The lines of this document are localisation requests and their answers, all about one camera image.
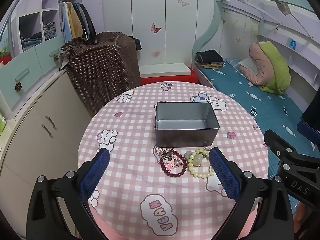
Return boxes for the pale yellow bead bracelet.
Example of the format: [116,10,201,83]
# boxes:
[187,148,216,178]

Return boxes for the pale jade pendant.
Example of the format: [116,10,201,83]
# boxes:
[189,153,204,167]

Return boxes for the grey metal tin box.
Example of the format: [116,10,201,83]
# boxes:
[155,102,220,148]

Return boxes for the pink charm jewelry cluster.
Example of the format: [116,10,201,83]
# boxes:
[161,152,183,171]

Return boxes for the dark red bead bracelet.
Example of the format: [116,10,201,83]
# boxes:
[159,148,188,178]

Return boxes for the teal bed sheet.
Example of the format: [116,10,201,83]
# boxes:
[200,62,319,178]

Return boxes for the beige cabinet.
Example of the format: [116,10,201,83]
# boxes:
[1,73,91,236]

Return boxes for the green and pink quilt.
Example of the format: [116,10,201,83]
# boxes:
[239,41,291,95]

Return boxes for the pink checkered tablecloth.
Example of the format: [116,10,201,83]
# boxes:
[78,82,268,239]

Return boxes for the white pillow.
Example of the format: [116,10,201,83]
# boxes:
[239,57,258,75]

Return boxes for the red stool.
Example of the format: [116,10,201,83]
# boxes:
[140,71,199,85]

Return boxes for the folded dark clothes stack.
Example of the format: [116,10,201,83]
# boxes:
[195,49,225,69]

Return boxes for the white board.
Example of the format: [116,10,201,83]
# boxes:
[139,63,191,78]

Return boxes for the mint drawer unit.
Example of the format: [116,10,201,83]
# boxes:
[1,35,65,111]

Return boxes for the brown polka dot cloth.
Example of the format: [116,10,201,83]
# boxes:
[61,31,141,114]

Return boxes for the hanging clothes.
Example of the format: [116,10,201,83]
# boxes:
[59,1,97,44]

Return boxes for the white cubby shelf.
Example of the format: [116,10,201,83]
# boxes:
[11,0,81,55]

